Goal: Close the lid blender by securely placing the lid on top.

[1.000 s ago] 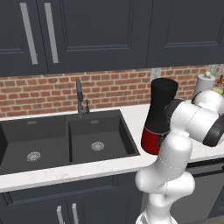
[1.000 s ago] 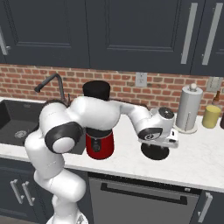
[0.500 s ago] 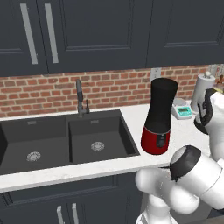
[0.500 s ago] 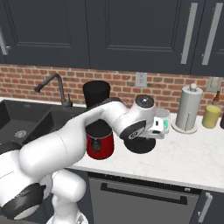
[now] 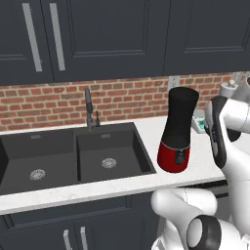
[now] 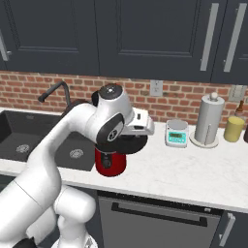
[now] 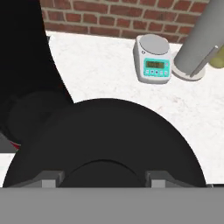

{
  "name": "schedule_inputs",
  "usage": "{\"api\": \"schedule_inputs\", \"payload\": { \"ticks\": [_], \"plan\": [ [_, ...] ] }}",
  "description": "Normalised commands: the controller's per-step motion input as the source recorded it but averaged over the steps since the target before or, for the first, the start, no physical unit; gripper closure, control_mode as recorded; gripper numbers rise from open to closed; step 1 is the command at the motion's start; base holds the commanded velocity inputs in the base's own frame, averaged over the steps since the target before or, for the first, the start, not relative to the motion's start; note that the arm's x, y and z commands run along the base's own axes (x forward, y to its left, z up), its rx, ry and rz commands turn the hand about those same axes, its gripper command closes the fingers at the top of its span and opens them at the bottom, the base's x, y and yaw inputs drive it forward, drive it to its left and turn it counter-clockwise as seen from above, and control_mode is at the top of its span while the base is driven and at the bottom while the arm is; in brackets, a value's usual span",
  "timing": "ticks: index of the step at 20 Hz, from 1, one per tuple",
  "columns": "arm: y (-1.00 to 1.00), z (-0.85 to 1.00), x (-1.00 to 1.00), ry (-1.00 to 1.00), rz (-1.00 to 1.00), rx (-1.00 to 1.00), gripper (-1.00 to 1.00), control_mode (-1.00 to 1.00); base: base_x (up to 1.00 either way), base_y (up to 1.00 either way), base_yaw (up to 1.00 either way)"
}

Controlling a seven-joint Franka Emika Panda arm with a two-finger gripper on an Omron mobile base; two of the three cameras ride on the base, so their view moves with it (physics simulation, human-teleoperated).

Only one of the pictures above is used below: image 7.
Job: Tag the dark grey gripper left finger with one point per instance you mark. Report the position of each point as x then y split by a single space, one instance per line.
52 178

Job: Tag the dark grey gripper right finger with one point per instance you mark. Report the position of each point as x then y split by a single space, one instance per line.
159 178

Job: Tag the black round blender lid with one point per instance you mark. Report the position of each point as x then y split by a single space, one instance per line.
105 137

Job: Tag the white digital kitchen scale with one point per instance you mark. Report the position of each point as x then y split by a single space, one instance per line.
152 59

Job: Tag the yellow-green round object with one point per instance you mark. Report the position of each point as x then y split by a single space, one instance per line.
218 59

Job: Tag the grey paper towel holder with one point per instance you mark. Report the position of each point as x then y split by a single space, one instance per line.
198 40

